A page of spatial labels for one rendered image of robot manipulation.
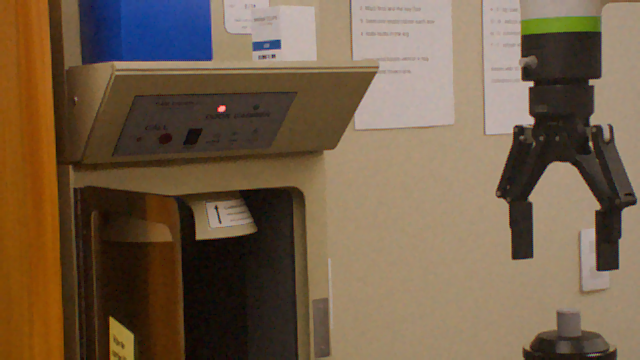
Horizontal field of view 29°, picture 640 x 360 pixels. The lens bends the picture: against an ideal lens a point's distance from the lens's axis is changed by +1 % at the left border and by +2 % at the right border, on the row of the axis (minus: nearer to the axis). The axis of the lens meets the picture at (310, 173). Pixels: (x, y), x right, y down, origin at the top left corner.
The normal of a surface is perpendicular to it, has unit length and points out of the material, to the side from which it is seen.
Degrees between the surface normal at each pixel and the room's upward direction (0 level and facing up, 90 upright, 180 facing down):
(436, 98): 90
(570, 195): 90
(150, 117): 135
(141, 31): 90
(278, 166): 90
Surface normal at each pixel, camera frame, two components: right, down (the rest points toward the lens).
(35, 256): 0.56, 0.03
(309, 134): 0.42, 0.72
